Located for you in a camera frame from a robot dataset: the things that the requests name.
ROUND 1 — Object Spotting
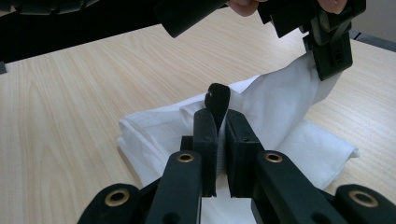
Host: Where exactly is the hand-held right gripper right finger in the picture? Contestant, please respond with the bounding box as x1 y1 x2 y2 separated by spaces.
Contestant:
225 108 341 224

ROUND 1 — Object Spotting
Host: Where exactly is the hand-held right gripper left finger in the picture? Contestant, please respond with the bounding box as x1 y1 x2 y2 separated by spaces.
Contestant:
144 107 219 224

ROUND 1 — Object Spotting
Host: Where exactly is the white tank top black trim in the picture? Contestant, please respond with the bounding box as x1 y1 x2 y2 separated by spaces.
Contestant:
116 50 361 224

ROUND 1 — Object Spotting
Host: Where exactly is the black curtain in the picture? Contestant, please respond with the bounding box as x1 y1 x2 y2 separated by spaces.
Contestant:
0 6 166 65

